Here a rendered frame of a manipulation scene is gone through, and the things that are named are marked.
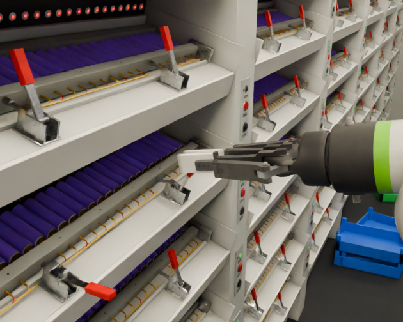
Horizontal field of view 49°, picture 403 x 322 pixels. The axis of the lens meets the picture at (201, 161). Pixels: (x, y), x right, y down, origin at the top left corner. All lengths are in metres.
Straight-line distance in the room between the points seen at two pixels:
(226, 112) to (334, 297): 1.40
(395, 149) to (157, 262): 0.48
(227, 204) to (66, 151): 0.50
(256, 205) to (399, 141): 0.64
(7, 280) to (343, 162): 0.41
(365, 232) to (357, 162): 1.87
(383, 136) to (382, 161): 0.03
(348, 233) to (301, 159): 1.85
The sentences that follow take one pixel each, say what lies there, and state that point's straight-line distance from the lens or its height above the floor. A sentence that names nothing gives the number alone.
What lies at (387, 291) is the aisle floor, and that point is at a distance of 2.22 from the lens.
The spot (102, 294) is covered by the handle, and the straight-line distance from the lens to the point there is 0.52.
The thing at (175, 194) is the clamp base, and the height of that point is 0.95.
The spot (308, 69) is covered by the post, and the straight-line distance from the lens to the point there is 1.52.
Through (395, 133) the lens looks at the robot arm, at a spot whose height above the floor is 1.11.
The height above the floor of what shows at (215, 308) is 0.57.
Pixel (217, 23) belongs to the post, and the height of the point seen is 1.21.
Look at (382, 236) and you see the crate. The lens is 2.44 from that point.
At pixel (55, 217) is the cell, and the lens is 0.63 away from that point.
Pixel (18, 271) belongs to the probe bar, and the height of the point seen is 0.97.
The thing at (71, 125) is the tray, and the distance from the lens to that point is 0.52.
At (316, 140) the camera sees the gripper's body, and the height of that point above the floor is 1.09.
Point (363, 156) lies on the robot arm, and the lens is 0.57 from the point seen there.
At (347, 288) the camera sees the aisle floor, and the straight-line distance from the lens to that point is 2.18.
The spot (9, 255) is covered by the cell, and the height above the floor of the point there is 0.98.
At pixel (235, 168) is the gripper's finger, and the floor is 1.04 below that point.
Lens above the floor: 1.28
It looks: 22 degrees down
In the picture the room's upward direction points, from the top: straight up
